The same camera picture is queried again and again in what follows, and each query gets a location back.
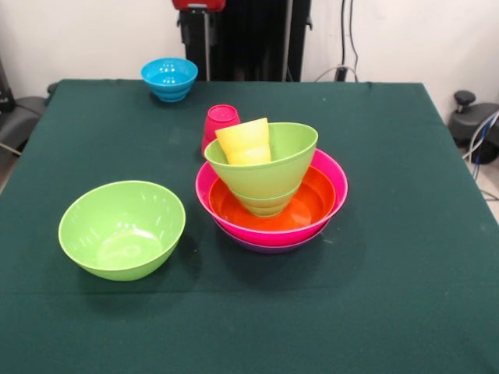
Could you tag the small ribbed green bowl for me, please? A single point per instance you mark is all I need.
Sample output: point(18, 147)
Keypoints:
point(265, 206)

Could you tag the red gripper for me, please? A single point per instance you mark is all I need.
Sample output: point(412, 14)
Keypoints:
point(179, 4)

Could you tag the orange bowl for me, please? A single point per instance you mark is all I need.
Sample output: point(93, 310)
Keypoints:
point(312, 202)

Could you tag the purple bowl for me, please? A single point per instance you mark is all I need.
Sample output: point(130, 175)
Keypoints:
point(277, 249)

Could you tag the small blue bowl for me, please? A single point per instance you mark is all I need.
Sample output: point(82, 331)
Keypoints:
point(169, 83)

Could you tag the black chair with round knob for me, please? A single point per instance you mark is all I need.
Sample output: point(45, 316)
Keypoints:
point(468, 124)

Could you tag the dark green tablecloth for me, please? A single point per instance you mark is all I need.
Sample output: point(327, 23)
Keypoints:
point(249, 311)

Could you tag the black office chair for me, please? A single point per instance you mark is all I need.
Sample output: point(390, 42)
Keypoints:
point(23, 109)

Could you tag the large green bowl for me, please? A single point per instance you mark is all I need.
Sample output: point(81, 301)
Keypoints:
point(121, 230)

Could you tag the pink bowl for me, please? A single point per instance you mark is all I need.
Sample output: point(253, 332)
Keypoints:
point(339, 183)

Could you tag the red cup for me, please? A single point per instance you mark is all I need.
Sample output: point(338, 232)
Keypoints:
point(218, 121)

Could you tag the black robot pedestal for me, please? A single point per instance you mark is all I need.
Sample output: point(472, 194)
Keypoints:
point(265, 39)

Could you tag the black plug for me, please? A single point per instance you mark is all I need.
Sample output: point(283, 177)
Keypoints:
point(341, 73)

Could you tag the medium green bowl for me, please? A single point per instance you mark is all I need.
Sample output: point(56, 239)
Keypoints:
point(280, 171)

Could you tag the yellow cup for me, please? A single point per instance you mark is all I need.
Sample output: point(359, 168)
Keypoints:
point(245, 144)

